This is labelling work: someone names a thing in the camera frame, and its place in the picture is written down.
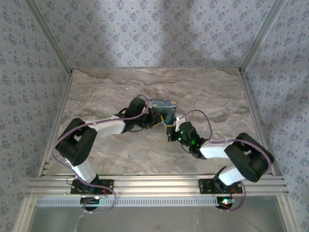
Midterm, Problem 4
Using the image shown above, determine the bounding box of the aluminium frame post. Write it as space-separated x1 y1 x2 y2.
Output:
24 0 74 74
238 0 288 74

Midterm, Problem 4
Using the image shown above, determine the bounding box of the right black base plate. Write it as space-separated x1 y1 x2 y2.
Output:
197 178 243 195

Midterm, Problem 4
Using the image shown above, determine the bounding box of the aluminium mounting rail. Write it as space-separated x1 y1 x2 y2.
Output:
26 175 289 197

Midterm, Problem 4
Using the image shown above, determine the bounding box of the starry night tin box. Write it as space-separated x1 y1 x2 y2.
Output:
147 98 178 126

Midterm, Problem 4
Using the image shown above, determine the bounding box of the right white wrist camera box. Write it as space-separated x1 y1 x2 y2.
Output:
175 115 188 129

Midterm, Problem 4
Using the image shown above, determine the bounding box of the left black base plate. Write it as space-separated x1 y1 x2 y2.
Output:
70 179 115 195

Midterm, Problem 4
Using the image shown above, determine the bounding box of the grey slotted cable duct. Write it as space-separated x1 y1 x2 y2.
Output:
35 196 239 208

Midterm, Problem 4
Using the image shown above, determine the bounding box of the aluminium table side rail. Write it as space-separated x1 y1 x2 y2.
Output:
238 69 282 176
38 70 74 177

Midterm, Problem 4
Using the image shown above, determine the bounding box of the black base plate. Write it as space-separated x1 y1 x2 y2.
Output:
70 179 115 195
197 178 243 195

